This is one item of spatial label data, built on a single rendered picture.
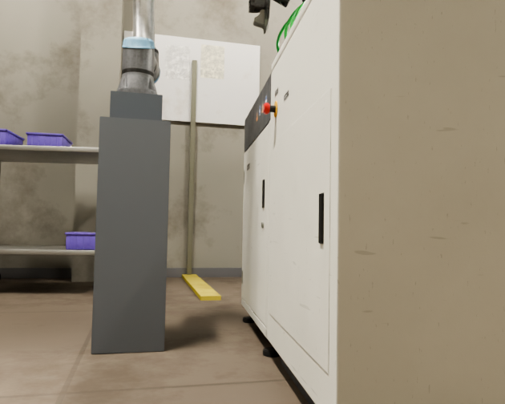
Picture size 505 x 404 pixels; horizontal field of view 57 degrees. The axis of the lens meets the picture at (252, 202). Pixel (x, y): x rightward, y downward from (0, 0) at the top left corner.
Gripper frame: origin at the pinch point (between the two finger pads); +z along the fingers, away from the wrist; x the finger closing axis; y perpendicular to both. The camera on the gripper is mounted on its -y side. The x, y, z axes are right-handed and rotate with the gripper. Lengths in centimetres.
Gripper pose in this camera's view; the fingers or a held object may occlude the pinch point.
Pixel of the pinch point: (266, 30)
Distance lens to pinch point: 205.4
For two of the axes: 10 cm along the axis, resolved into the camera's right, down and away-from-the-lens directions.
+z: -0.2, 10.0, -0.6
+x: 1.4, -0.5, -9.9
